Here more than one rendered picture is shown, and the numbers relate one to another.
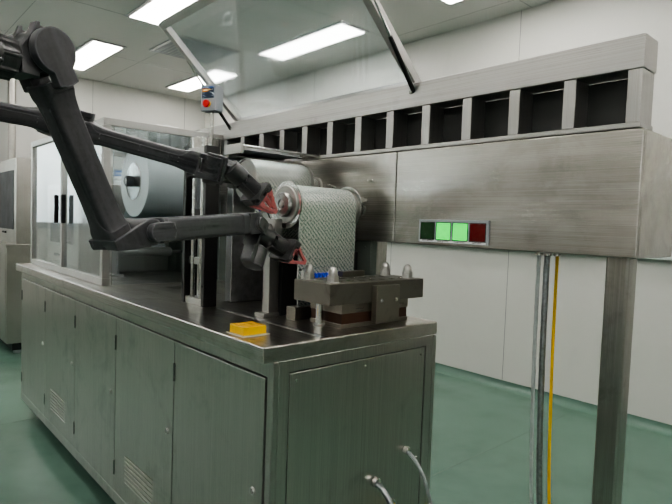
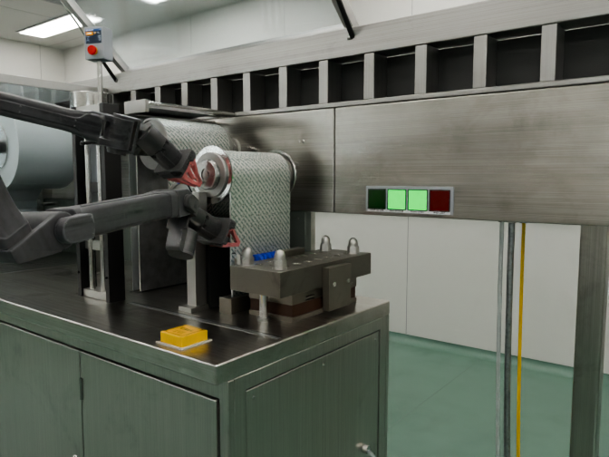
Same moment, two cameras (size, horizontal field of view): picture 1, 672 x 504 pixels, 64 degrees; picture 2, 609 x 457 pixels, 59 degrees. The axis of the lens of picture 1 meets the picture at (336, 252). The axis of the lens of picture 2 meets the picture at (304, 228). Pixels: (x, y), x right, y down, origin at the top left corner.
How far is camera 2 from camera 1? 0.33 m
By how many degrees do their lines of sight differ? 11
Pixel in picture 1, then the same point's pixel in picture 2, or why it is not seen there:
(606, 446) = (584, 426)
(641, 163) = not seen: outside the picture
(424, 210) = (372, 175)
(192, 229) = (111, 219)
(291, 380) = (247, 398)
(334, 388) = (294, 397)
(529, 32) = not seen: outside the picture
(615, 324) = (592, 296)
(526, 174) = (497, 133)
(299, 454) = not seen: outside the picture
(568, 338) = (470, 289)
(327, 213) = (260, 183)
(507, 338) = (410, 292)
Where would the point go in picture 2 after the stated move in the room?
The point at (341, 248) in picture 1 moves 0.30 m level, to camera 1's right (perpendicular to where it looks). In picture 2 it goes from (276, 223) to (380, 221)
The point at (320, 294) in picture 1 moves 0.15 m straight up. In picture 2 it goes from (266, 284) to (266, 219)
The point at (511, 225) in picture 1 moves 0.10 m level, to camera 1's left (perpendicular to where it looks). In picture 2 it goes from (480, 191) to (441, 192)
